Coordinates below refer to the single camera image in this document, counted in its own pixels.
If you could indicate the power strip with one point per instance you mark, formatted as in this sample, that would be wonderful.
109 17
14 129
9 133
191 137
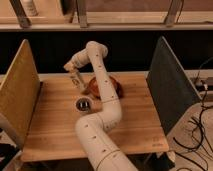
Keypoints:
204 84

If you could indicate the brown bottle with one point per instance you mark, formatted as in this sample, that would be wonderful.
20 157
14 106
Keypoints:
92 87

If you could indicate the dark grey side panel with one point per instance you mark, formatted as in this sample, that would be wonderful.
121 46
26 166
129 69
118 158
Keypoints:
171 89

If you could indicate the tan wooden side panel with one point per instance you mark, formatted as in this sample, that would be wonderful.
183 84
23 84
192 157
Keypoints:
19 90

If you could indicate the metal shelf bracket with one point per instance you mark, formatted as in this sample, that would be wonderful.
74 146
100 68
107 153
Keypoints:
81 11
23 20
171 16

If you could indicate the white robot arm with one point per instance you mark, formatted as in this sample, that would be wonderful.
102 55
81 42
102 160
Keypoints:
91 129

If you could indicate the middle metal shelf bracket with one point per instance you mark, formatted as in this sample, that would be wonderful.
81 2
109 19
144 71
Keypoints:
81 11

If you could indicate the left metal shelf bracket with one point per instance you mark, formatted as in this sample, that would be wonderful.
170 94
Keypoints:
23 20

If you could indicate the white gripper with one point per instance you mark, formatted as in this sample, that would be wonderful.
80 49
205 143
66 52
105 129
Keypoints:
75 76

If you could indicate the small metal cup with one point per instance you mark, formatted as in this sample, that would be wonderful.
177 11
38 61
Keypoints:
83 105

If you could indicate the right metal shelf bracket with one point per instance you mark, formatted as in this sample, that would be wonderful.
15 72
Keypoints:
171 16

